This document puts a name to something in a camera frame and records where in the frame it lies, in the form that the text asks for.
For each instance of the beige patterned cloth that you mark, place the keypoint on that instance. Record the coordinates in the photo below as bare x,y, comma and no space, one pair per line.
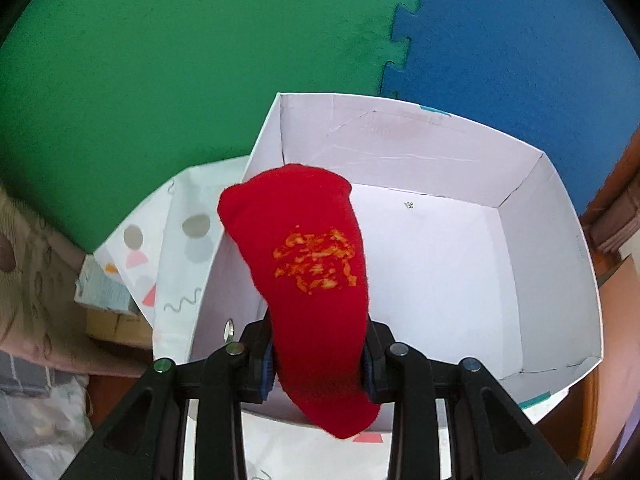
35,285

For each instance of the brown wooden furniture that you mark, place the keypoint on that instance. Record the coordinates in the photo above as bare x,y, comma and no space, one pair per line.
617,210

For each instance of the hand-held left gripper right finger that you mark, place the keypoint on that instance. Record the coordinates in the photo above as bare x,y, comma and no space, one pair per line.
368,376

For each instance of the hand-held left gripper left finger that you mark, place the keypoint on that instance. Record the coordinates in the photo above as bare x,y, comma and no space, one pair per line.
268,371

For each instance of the blue foam mat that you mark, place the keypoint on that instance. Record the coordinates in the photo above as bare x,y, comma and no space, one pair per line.
525,60

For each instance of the white crumpled fabric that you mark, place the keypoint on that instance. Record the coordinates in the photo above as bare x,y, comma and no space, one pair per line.
40,420

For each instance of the brown cardboard box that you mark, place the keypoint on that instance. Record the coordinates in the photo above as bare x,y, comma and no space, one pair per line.
115,329

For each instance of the green foam mat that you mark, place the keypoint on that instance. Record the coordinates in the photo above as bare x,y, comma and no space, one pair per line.
150,85

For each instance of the grey checked cloth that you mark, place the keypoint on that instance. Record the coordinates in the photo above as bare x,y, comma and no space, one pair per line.
22,372

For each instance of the small cardboard box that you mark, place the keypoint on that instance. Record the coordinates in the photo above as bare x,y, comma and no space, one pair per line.
100,287

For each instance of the white cardboard box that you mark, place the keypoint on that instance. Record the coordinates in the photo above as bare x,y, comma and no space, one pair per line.
450,270

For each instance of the red sock with orange print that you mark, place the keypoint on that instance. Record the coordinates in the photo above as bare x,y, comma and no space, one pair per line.
310,220

